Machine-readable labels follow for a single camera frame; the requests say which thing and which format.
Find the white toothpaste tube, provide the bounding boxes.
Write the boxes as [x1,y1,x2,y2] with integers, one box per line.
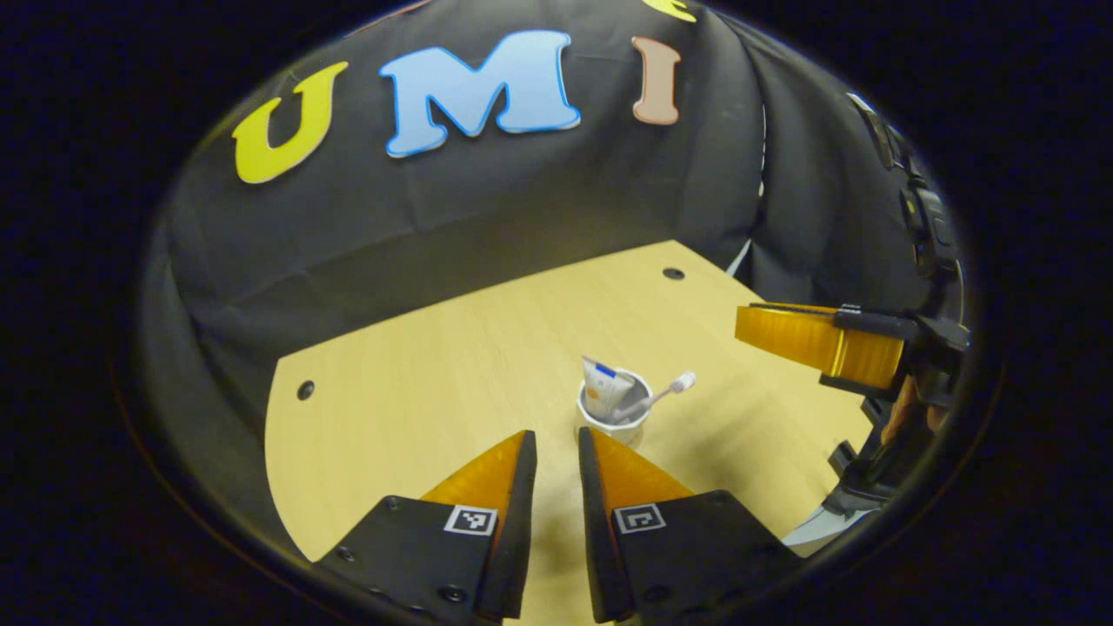
[581,356,637,420]

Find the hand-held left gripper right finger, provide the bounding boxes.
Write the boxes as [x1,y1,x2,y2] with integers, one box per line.
[577,426,807,625]

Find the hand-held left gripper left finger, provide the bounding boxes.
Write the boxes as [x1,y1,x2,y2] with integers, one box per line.
[311,430,538,625]

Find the white cup with wooden handle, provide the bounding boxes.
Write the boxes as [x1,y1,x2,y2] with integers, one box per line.
[576,369,654,450]

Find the light wooden desktop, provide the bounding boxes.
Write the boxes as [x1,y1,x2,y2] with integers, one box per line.
[263,240,875,626]

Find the white toothbrush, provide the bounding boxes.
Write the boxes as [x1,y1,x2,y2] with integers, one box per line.
[611,371,697,425]

